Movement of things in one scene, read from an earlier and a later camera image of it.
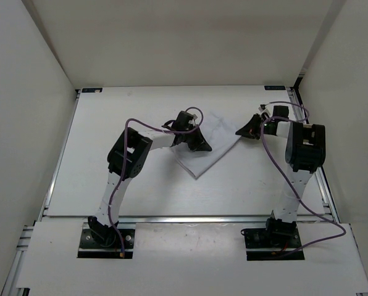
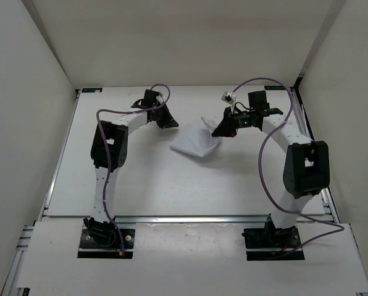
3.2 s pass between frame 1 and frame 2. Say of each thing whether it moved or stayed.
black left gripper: moved
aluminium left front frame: stayed
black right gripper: moved
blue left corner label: stayed
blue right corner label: stayed
